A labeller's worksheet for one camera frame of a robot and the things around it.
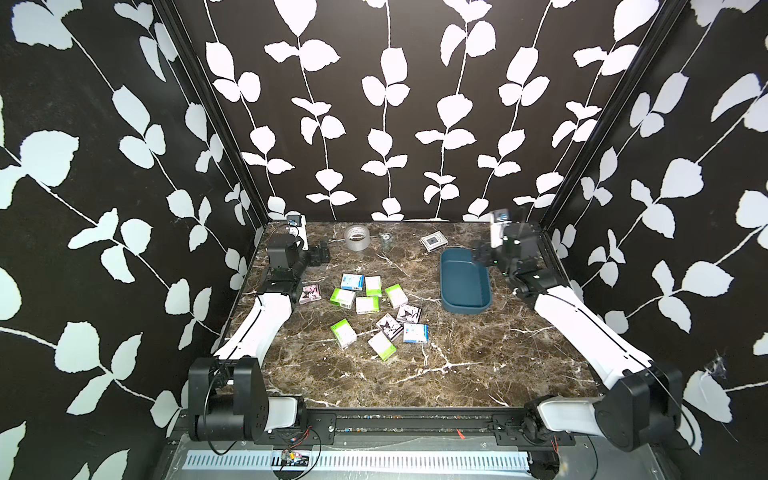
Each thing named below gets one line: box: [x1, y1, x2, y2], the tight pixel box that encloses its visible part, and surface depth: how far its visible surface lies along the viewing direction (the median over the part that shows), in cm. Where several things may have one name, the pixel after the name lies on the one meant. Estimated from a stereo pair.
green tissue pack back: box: [365, 275, 382, 297], surface depth 101 cm
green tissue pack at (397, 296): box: [385, 283, 409, 309], surface depth 100 cm
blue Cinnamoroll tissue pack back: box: [340, 273, 365, 291], surface depth 103 cm
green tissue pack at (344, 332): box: [330, 318, 357, 349], surface depth 90 cm
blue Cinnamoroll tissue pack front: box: [403, 323, 430, 343], surface depth 90 cm
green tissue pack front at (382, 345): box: [368, 331, 397, 361], surface depth 88 cm
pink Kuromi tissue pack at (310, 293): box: [299, 284, 322, 304], surface depth 98 cm
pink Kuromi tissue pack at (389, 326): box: [376, 312, 404, 341], surface depth 92 cm
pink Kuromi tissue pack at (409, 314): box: [397, 305, 422, 324], surface depth 95 cm
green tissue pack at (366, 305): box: [356, 296, 381, 315], surface depth 97 cm
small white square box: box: [420, 230, 449, 252], surface depth 116 cm
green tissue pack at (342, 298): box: [330, 288, 356, 310], surface depth 97 cm
